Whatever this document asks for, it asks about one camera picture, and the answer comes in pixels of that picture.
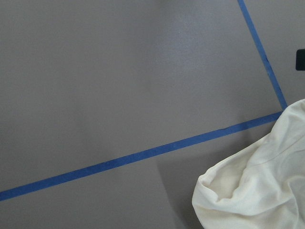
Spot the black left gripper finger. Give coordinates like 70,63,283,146
295,49,305,71

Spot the cream long-sleeve graphic shirt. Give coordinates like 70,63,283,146
192,100,305,229

